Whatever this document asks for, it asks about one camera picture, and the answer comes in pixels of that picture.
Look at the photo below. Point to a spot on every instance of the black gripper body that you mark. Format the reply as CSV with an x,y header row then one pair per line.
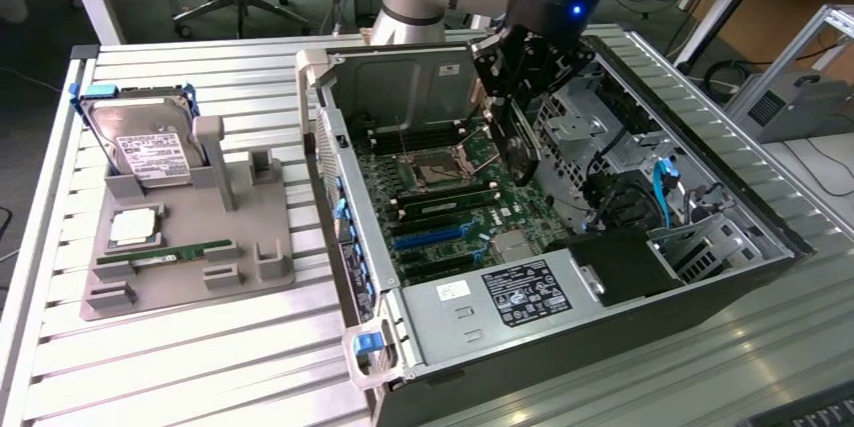
x,y
554,2

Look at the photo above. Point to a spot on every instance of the green graphics card black fan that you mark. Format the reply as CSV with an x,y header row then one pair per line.
x,y
521,157

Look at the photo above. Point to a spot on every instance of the metal socket cover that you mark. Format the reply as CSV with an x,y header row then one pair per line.
x,y
474,137

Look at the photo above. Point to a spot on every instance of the thin metal locking lever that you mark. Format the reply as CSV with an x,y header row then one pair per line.
x,y
402,139

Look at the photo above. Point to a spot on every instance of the perforated metal disk bay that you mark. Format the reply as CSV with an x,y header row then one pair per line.
x,y
568,177

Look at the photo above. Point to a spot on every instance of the CPU socket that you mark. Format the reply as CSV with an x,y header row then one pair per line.
x,y
434,172

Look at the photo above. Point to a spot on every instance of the green motherboard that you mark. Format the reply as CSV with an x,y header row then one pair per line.
x,y
514,207

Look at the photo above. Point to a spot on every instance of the black labelled RAM stick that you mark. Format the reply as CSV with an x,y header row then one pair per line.
x,y
441,207

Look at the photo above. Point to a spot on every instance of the blue slot clip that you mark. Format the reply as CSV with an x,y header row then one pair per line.
x,y
341,209
356,249
370,293
364,272
336,182

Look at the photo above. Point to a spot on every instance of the black expansion slot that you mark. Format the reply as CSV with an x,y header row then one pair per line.
x,y
428,225
446,272
441,262

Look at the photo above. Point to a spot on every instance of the blue expansion slot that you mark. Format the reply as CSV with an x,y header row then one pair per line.
x,y
430,238

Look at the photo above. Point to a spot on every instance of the silver finned heatsink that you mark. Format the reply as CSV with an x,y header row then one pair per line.
x,y
516,247

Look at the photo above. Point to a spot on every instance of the grey metal control box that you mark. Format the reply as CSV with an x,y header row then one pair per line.
x,y
801,112

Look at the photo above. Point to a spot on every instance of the black office chair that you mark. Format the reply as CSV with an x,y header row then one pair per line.
x,y
240,7

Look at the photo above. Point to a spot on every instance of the black plastic cover box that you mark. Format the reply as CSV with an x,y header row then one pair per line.
x,y
621,272

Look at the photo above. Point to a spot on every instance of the silver metal disk bay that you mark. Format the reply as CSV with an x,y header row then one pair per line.
x,y
701,257

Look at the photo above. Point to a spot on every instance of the grey power supply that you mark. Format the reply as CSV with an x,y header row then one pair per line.
x,y
434,327

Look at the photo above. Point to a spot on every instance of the silver hard disk blue carrier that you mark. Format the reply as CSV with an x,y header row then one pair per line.
x,y
147,147

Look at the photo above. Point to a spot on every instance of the black open PC case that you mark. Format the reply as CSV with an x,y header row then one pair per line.
x,y
668,327

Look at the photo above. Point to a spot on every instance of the grey parts rack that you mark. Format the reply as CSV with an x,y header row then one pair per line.
x,y
194,227

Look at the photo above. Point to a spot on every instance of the blue case latch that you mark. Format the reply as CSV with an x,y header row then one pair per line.
x,y
368,344

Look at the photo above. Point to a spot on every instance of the green RAM stick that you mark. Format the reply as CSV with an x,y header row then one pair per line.
x,y
167,253

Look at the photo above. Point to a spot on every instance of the silver CPU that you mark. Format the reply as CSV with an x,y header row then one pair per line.
x,y
134,227

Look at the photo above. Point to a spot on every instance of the black keyboard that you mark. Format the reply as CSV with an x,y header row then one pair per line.
x,y
821,417

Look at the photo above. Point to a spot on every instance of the aluminium profile frame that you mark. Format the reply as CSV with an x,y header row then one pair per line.
x,y
803,42

